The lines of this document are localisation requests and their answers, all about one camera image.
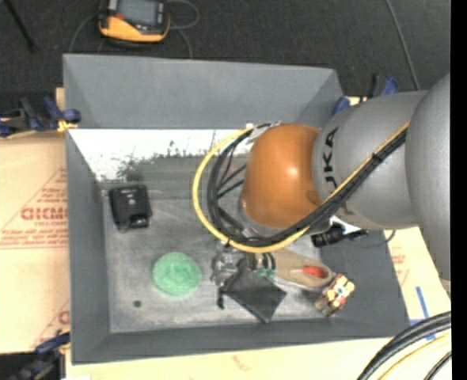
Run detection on beige shoe with red inside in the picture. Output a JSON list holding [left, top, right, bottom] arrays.
[[271, 249, 338, 293]]

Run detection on red and yellow toy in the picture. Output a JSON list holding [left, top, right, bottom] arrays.
[[313, 272, 356, 317]]

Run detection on green round sponge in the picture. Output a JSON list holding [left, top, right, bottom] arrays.
[[151, 251, 203, 297]]

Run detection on black cylinder on white bracket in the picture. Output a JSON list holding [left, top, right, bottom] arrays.
[[311, 222, 370, 249]]

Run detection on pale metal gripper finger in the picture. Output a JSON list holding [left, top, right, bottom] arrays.
[[212, 245, 234, 268], [210, 266, 233, 288]]

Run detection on grey metal bin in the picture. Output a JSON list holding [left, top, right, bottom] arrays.
[[61, 53, 411, 364]]

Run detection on black box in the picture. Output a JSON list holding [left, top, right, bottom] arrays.
[[108, 184, 154, 232]]

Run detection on brown cardboard board, red print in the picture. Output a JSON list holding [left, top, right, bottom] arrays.
[[0, 129, 73, 356]]

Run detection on black cloth pouch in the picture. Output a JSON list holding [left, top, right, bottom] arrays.
[[216, 266, 288, 325]]

